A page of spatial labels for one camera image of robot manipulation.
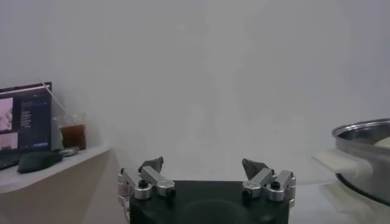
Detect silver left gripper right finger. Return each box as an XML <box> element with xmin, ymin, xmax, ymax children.
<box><xmin>241</xmin><ymin>158</ymin><xmax>297</xmax><ymax>203</ymax></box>

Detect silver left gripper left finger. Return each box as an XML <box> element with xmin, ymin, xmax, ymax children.
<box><xmin>117</xmin><ymin>156</ymin><xmax>177</xmax><ymax>214</ymax></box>

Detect black computer mouse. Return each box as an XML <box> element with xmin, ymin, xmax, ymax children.
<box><xmin>16</xmin><ymin>150</ymin><xmax>64</xmax><ymax>174</ymax></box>

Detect white side table with cup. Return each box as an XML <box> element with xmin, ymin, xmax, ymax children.
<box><xmin>0</xmin><ymin>142</ymin><xmax>129</xmax><ymax>224</ymax></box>

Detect stainless steel pot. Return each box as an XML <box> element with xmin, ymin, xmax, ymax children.
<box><xmin>331</xmin><ymin>117</ymin><xmax>390</xmax><ymax>208</ymax></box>

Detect black laptop beside coffee cup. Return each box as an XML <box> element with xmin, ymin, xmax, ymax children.
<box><xmin>0</xmin><ymin>81</ymin><xmax>53</xmax><ymax>171</ymax></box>

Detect plastic cup of iced coffee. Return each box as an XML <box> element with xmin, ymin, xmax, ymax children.
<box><xmin>39</xmin><ymin>79</ymin><xmax>88</xmax><ymax>152</ymax></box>

